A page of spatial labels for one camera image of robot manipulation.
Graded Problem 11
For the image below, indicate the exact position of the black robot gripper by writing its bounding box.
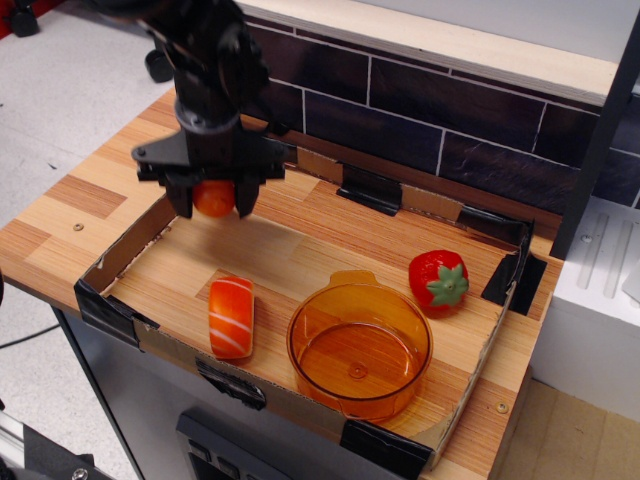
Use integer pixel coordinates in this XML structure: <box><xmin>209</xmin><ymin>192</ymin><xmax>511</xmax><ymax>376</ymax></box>
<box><xmin>132</xmin><ymin>102</ymin><xmax>296</xmax><ymax>219</ymax></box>

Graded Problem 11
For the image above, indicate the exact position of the orange toy carrot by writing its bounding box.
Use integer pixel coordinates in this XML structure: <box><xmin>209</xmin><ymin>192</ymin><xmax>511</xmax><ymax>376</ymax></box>
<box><xmin>193</xmin><ymin>180</ymin><xmax>235</xmax><ymax>218</ymax></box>

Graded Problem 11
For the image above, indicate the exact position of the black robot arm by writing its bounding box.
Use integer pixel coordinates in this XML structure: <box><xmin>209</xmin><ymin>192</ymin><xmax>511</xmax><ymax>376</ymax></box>
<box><xmin>89</xmin><ymin>1</ymin><xmax>297</xmax><ymax>218</ymax></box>

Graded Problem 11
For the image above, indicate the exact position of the cardboard fence with black tape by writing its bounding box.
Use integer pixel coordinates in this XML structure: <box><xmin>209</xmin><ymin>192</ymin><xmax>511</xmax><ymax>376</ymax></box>
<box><xmin>73</xmin><ymin>149</ymin><xmax>561</xmax><ymax>479</ymax></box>

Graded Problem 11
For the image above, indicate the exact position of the orange transparent plastic pot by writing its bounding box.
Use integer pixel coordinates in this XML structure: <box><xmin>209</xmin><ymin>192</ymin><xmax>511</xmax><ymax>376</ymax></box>
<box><xmin>287</xmin><ymin>270</ymin><xmax>433</xmax><ymax>421</ymax></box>

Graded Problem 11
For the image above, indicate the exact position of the salmon sushi toy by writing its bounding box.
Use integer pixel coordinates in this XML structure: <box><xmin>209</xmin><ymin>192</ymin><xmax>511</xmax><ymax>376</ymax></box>
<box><xmin>208</xmin><ymin>276</ymin><xmax>255</xmax><ymax>360</ymax></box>

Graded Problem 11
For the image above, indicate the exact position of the black chair caster wheel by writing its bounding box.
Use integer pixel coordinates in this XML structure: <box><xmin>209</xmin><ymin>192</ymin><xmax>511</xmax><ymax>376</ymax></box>
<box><xmin>144</xmin><ymin>48</ymin><xmax>174</xmax><ymax>83</ymax></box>

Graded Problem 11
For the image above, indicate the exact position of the red toy strawberry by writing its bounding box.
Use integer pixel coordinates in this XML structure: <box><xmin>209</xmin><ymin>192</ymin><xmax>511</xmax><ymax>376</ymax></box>
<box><xmin>408</xmin><ymin>250</ymin><xmax>469</xmax><ymax>311</ymax></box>

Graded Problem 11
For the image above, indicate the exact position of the black caster top left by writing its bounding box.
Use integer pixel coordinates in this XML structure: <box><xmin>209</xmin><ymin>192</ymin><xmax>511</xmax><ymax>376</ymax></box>
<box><xmin>1</xmin><ymin>0</ymin><xmax>39</xmax><ymax>38</ymax></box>

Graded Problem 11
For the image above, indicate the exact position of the dark brick backsplash panel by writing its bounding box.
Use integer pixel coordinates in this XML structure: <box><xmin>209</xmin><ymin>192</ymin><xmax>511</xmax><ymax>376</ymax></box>
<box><xmin>242</xmin><ymin>1</ymin><xmax>618</xmax><ymax>231</ymax></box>

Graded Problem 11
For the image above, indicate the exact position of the black equipment bottom left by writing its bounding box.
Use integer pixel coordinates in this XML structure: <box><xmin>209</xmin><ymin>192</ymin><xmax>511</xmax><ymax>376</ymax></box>
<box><xmin>1</xmin><ymin>404</ymin><xmax>104</xmax><ymax>479</ymax></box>

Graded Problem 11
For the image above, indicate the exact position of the white side cabinet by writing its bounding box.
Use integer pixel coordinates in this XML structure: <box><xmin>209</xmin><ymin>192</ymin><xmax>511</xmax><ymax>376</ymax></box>
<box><xmin>531</xmin><ymin>197</ymin><xmax>639</xmax><ymax>420</ymax></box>

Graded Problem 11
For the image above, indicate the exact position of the black cable on floor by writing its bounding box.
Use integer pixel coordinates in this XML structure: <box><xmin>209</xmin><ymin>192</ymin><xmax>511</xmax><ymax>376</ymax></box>
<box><xmin>0</xmin><ymin>322</ymin><xmax>61</xmax><ymax>350</ymax></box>

